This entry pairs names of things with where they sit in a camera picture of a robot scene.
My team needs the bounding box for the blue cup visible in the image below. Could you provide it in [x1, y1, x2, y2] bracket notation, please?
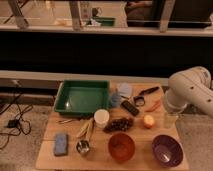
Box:
[110, 93, 121, 108]

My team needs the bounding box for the black floor cable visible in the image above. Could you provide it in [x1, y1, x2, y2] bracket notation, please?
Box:
[0, 83, 34, 151]

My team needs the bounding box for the green plastic tray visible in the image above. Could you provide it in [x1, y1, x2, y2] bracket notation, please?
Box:
[54, 80, 110, 118]

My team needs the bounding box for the yellow apple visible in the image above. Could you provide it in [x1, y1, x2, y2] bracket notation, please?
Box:
[143, 115, 155, 129]

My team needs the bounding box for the purple bowl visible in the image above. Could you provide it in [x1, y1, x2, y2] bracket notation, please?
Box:
[151, 135, 183, 167]

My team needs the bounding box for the green background bin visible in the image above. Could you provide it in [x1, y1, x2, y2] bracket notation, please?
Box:
[91, 17, 115, 26]

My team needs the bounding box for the red chili pepper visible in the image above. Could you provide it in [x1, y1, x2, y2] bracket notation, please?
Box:
[145, 100, 161, 112]

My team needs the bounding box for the black remote control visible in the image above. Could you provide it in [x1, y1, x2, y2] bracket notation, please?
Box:
[121, 100, 139, 116]

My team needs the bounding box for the metal measuring cup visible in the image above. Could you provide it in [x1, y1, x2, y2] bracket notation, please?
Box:
[76, 138, 90, 156]

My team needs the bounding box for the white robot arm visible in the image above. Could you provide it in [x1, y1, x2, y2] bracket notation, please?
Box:
[162, 66, 213, 128]

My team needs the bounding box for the orange bowl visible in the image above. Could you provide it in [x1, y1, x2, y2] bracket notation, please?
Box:
[108, 133, 135, 163]

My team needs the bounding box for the white cup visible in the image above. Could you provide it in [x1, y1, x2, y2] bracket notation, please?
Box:
[94, 109, 110, 128]

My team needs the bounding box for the dark grape bunch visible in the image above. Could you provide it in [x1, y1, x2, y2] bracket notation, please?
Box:
[104, 118, 134, 133]

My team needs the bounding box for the blue sponge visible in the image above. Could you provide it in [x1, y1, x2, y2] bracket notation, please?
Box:
[53, 133, 68, 156]

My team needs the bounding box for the yellow banana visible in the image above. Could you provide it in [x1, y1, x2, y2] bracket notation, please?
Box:
[76, 118, 94, 141]

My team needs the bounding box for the metal fork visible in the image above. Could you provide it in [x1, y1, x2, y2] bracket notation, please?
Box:
[58, 119, 75, 124]

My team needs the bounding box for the light blue cloth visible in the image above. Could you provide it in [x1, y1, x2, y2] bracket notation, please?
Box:
[117, 83, 133, 98]

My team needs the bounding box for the black power adapter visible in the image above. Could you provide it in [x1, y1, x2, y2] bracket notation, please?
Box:
[7, 119, 19, 128]

